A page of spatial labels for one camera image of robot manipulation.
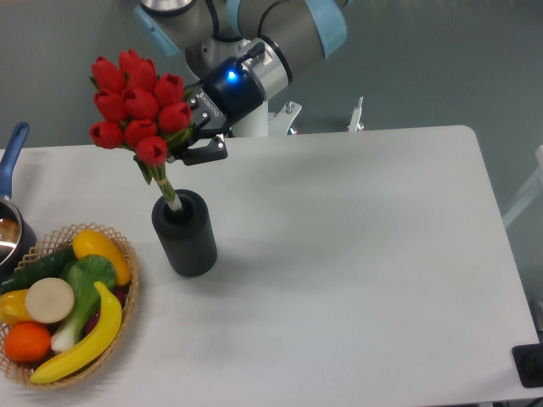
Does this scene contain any yellow bell pepper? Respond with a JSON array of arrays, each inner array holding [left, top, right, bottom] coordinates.
[[1, 289, 34, 326]]

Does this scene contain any yellow banana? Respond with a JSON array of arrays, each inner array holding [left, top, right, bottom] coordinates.
[[30, 282, 122, 385]]

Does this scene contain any red tulip bouquet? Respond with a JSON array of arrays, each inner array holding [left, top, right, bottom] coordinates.
[[89, 49, 194, 214]]

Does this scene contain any red tipped clamp screw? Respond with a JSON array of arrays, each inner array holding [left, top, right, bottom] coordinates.
[[347, 96, 365, 132]]

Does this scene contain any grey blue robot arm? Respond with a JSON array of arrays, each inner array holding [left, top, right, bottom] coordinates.
[[134, 1, 347, 165]]

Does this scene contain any green bok choy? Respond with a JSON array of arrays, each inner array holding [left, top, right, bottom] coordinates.
[[51, 254, 116, 354]]

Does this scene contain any black device at table edge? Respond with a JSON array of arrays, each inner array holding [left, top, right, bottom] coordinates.
[[512, 343, 542, 388]]

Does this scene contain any beige round disc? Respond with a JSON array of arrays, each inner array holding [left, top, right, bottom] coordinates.
[[25, 277, 75, 324]]

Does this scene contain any orange fruit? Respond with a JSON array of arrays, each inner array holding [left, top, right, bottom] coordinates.
[[3, 322, 51, 362]]

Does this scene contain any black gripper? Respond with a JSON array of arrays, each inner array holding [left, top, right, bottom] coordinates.
[[166, 57, 264, 166]]

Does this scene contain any blue handled saucepan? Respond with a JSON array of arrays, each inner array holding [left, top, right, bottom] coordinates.
[[1, 122, 36, 280]]

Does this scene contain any dark red vegetable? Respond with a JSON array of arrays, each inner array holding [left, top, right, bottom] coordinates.
[[84, 287, 126, 336]]

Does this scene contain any white frame at right edge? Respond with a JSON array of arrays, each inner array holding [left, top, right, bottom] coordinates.
[[501, 145, 542, 229]]

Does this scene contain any white table clamp bracket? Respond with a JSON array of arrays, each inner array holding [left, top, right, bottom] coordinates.
[[268, 101, 302, 136]]

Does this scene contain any woven wicker basket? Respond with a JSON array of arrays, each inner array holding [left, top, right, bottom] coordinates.
[[1, 223, 140, 389]]

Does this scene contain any dark green cucumber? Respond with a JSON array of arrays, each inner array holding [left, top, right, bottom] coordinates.
[[1, 246, 76, 294]]

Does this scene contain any dark grey ribbed vase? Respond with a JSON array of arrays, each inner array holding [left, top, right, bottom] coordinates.
[[152, 189, 217, 277]]

